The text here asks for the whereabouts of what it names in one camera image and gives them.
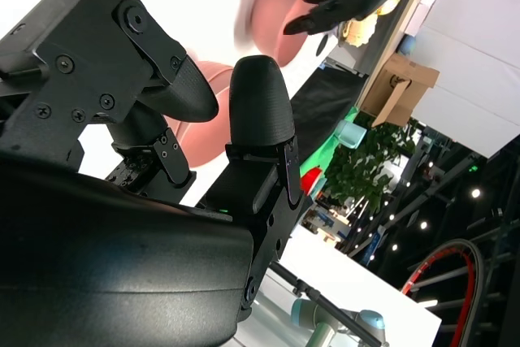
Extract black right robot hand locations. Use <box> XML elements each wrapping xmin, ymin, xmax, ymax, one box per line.
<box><xmin>0</xmin><ymin>0</ymin><xmax>305</xmax><ymax>347</ymax></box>

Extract pink plastic bowl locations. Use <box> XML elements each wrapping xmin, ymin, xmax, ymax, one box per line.
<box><xmin>202</xmin><ymin>61</ymin><xmax>235</xmax><ymax>161</ymax></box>
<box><xmin>251</xmin><ymin>0</ymin><xmax>323</xmax><ymax>67</ymax></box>
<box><xmin>164</xmin><ymin>60</ymin><xmax>220</xmax><ymax>169</ymax></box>

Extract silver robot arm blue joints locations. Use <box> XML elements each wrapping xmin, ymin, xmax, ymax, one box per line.
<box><xmin>289</xmin><ymin>297</ymin><xmax>388</xmax><ymax>347</ymax></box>

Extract yellow cream plush toy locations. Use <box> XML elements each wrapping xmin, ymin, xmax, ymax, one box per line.
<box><xmin>337</xmin><ymin>0</ymin><xmax>407</xmax><ymax>48</ymax></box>

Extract black round table grommet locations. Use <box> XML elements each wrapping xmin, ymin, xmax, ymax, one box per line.
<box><xmin>315</xmin><ymin>33</ymin><xmax>329</xmax><ymax>59</ymax></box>

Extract brown cardboard box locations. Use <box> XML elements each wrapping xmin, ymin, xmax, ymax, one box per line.
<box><xmin>359</xmin><ymin>52</ymin><xmax>442</xmax><ymax>128</ymax></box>

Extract pale teal container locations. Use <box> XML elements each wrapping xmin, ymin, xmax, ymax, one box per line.
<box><xmin>333</xmin><ymin>119</ymin><xmax>367</xmax><ymax>150</ymax></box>

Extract green cloth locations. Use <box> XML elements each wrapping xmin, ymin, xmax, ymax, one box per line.
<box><xmin>300</xmin><ymin>106</ymin><xmax>358</xmax><ymax>185</ymax></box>

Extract black boom pole with clamp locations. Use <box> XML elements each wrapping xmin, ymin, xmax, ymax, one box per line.
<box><xmin>270</xmin><ymin>260</ymin><xmax>391</xmax><ymax>347</ymax></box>

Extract green leafy plant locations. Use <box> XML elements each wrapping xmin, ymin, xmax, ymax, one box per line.
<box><xmin>324</xmin><ymin>117</ymin><xmax>422</xmax><ymax>212</ymax></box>

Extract red black curved hose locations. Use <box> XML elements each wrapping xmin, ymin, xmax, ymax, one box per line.
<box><xmin>401</xmin><ymin>238</ymin><xmax>485</xmax><ymax>347</ymax></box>

